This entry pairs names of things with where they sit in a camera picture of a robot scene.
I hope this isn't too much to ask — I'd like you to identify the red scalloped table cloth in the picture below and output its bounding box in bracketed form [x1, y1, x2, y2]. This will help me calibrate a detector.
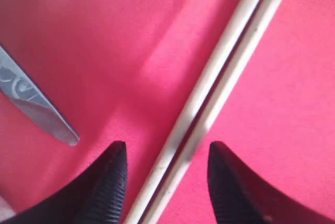
[1, 0, 334, 223]

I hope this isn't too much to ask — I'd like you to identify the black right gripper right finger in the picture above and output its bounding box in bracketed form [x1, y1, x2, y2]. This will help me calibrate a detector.
[208, 141, 334, 223]

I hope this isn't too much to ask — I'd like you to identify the metal table knife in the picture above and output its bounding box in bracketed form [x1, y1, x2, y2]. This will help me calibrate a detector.
[1, 48, 80, 146]

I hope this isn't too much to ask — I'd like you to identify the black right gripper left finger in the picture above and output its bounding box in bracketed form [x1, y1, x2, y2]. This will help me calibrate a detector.
[3, 141, 128, 223]

